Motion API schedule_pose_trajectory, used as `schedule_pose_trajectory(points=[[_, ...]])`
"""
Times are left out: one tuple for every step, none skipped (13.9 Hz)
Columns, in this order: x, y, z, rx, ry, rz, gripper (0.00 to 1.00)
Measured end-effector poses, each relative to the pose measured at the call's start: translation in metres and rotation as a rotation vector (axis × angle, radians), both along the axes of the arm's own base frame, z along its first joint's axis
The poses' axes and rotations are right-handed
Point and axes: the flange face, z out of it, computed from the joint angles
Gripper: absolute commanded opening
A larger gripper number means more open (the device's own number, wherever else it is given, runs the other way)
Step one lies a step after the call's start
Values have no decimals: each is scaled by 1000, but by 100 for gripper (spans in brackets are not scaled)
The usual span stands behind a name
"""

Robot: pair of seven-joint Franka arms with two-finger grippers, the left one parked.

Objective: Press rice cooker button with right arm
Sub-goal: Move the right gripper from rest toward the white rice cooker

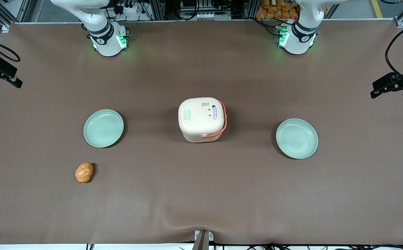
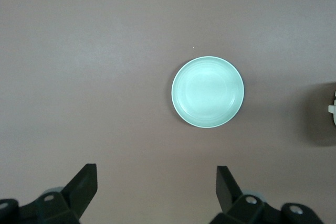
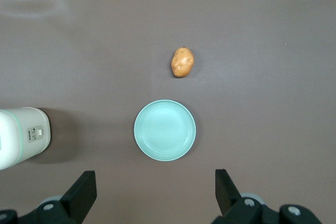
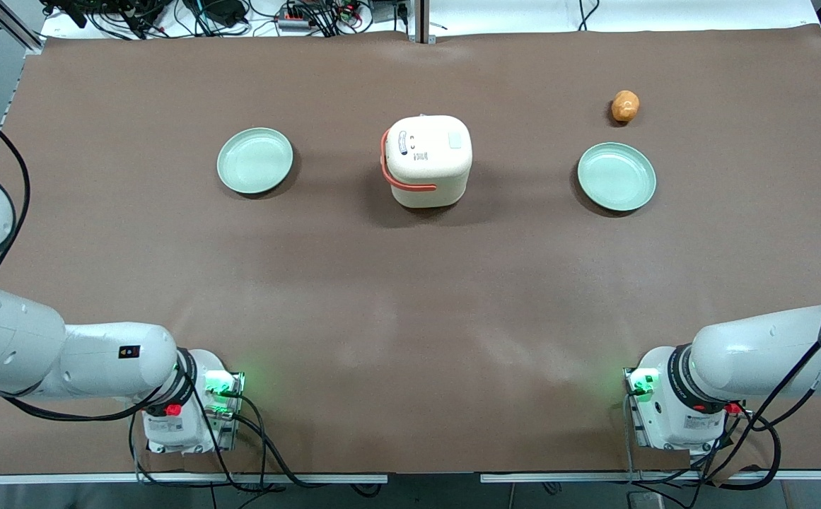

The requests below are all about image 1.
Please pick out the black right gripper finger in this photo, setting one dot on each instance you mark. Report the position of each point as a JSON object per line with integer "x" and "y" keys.
{"x": 8, "y": 69}
{"x": 14, "y": 82}

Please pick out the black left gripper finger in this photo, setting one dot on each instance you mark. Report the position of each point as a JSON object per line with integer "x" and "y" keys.
{"x": 383, "y": 93}
{"x": 387, "y": 80}

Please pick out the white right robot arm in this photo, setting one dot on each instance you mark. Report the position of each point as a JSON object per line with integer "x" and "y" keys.
{"x": 101, "y": 32}

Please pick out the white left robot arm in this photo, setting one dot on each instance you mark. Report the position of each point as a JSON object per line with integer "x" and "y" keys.
{"x": 300, "y": 34}

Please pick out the pale green plate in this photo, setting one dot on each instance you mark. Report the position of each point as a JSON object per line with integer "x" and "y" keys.
{"x": 103, "y": 128}
{"x": 297, "y": 138}

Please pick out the orange toy potato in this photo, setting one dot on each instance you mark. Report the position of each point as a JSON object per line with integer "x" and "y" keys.
{"x": 83, "y": 172}

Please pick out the orange bread pile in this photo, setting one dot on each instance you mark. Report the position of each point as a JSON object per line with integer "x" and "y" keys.
{"x": 276, "y": 9}

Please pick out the white power strip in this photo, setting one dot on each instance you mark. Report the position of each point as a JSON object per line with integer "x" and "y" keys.
{"x": 129, "y": 9}

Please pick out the grey electronics box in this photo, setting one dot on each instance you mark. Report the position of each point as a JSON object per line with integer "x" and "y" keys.
{"x": 204, "y": 10}

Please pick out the brown table mat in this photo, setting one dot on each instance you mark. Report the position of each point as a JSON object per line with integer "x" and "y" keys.
{"x": 201, "y": 194}

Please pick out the silver corner bracket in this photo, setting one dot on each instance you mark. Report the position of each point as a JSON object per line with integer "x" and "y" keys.
{"x": 5, "y": 27}
{"x": 401, "y": 23}

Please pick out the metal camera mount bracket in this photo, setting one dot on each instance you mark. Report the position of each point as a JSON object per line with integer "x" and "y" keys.
{"x": 203, "y": 239}

